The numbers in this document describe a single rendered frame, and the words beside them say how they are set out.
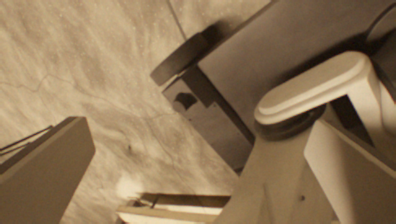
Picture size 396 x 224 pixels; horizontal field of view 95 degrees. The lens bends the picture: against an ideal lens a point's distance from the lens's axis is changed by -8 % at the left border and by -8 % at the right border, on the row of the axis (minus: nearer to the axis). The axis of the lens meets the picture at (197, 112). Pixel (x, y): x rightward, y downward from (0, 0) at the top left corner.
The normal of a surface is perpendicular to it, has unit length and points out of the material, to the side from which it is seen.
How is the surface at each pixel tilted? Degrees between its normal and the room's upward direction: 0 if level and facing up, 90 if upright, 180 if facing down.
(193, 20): 0
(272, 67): 0
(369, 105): 0
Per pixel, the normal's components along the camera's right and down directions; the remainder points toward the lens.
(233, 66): -0.32, 0.56
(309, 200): 0.58, -0.24
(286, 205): -0.64, -0.73
